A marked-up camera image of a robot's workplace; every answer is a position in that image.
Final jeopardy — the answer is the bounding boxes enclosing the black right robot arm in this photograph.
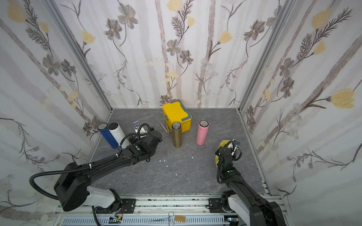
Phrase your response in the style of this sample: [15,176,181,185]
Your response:
[216,139,286,226]

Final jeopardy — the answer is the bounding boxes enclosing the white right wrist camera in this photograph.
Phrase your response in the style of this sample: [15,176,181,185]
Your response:
[232,139,240,151]

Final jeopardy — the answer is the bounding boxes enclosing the brown cardboard tag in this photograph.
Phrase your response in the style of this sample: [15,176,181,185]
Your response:
[174,215,186,223]

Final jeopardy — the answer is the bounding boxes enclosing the metal scissors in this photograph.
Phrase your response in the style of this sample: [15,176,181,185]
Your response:
[151,211,175,226]

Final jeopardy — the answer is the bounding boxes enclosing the pink thermos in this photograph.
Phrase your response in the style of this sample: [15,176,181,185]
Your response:
[196,120,210,146]

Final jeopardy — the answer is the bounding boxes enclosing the gold thermos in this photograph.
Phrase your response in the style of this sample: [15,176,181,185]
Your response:
[172,122,182,148]

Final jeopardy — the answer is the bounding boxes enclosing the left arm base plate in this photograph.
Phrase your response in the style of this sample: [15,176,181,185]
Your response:
[95,199,136,214]

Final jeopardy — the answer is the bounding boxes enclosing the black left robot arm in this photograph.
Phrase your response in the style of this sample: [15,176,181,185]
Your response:
[29,128,162,213]

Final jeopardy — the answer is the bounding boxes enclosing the blue thermos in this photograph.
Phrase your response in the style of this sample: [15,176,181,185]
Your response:
[97,122,119,149]

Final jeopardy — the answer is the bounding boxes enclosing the yellow storage box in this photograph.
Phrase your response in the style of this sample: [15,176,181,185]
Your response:
[162,101,192,133]

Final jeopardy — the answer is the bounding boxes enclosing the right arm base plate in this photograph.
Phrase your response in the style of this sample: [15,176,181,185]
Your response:
[206,195,249,214]

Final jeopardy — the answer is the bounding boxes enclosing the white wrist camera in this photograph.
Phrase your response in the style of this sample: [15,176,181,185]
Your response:
[133,121,147,135]
[232,139,240,151]

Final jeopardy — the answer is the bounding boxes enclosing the white slotted cable duct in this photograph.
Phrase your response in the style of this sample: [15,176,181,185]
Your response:
[59,215,230,226]

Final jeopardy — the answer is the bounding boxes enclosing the white thermos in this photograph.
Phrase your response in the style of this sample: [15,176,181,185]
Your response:
[108,122,125,144]

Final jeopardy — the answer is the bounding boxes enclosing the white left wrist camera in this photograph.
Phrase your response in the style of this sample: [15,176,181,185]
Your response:
[133,121,147,135]

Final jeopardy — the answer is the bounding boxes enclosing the yellow grey cleaning cloth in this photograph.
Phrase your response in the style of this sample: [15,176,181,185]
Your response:
[215,140,230,166]

